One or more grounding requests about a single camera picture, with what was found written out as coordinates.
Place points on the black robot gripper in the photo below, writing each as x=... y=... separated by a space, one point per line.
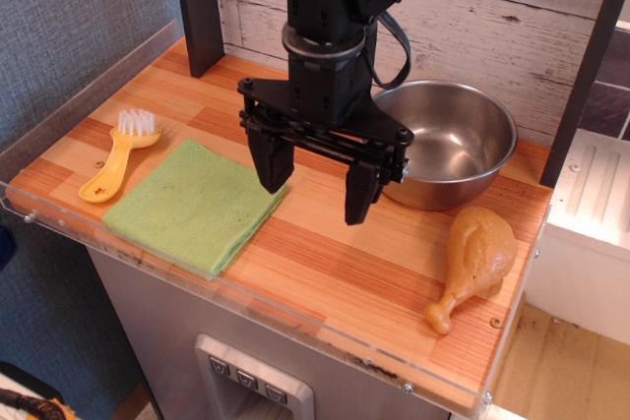
x=326 y=107

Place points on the green cloth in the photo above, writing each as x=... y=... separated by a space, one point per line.
x=196 y=210

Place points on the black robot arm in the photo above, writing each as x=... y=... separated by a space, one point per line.
x=328 y=27

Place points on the stainless steel bowl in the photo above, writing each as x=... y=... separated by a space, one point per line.
x=462 y=138

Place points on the toy chicken drumstick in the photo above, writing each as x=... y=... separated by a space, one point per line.
x=481 y=251

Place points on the yellow scrub brush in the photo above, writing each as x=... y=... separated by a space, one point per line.
x=135 y=129

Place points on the grey toy fridge cabinet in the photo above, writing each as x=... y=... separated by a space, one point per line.
x=162 y=317

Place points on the silver dispenser button panel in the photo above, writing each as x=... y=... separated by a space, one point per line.
x=240 y=386

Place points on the white toy sink unit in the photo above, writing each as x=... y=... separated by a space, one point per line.
x=580 y=273

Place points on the clear acrylic table guard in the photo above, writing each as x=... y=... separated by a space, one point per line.
x=364 y=285

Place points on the dark left shelf post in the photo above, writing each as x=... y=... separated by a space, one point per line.
x=202 y=27

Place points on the dark shelf post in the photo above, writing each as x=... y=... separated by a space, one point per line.
x=605 y=24
x=202 y=27

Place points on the dark right shelf post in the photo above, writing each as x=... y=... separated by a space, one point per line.
x=605 y=24

